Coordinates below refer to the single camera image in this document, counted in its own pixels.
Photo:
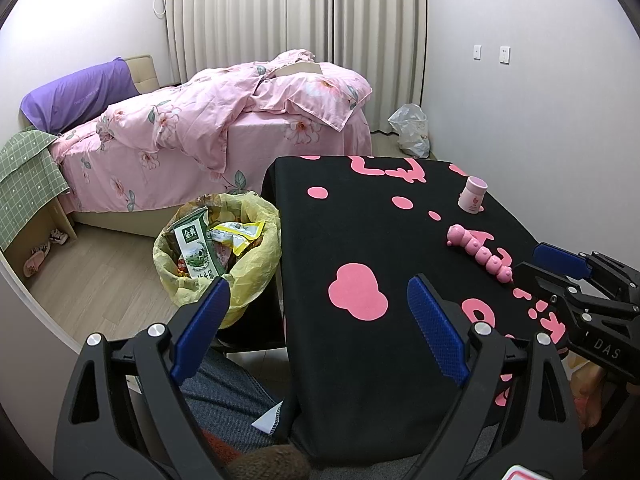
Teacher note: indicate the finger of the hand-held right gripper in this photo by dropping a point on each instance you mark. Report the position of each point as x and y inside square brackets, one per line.
[545, 285]
[560, 257]

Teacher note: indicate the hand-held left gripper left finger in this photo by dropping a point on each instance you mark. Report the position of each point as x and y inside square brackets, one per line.
[200, 330]

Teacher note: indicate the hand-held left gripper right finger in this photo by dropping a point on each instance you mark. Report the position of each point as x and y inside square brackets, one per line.
[435, 330]

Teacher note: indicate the orange snack bag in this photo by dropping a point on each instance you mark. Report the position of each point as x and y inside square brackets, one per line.
[184, 267]

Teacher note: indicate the bin with yellow plastic bag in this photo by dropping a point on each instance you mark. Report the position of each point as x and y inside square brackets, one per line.
[250, 280]

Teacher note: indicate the green white milk carton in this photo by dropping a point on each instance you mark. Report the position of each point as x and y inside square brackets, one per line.
[195, 245]

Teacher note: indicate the yellow white packet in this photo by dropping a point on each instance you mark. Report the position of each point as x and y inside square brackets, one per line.
[240, 235]

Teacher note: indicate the person's right hand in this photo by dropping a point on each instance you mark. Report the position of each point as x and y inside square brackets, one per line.
[590, 395]

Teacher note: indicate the pink caterpillar toy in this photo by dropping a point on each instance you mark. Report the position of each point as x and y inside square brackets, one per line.
[482, 255]

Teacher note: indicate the person's jeans leg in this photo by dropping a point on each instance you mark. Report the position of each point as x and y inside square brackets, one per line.
[230, 395]

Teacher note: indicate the pink jar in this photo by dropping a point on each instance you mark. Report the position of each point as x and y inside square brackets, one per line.
[472, 195]

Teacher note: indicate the red garment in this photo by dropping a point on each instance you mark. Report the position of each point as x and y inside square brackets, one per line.
[217, 447]

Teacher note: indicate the black tablecloth pink shapes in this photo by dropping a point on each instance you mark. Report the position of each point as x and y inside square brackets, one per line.
[350, 220]

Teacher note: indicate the brown fuzzy cloth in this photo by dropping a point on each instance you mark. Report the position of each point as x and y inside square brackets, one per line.
[272, 465]

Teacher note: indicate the white dark slipper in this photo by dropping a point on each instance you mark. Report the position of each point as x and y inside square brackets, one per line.
[59, 237]

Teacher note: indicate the pink slipper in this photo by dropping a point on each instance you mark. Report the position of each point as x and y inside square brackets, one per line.
[36, 260]

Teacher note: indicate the wooden nightstand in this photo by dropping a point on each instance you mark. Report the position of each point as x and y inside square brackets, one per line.
[45, 225]

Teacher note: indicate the bed with pink floral sheet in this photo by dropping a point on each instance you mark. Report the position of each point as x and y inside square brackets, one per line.
[260, 150]

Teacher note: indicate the white plastic bag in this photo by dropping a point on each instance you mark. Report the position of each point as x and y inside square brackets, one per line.
[410, 130]

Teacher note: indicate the pink floral duvet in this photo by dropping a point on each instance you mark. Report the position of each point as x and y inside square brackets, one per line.
[190, 110]

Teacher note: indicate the green checked cloth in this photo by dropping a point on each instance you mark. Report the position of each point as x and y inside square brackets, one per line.
[27, 170]

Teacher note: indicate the beige headboard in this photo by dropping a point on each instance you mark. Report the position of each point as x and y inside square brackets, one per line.
[145, 72]

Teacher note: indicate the pink floral pillow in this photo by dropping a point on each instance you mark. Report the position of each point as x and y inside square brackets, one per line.
[315, 92]

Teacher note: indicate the purple pillow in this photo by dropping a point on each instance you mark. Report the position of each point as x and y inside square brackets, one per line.
[75, 92]

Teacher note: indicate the white pleated curtain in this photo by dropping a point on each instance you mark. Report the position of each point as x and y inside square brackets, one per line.
[225, 15]
[360, 35]

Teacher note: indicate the white wall socket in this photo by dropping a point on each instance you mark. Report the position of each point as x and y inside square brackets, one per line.
[477, 52]
[504, 55]

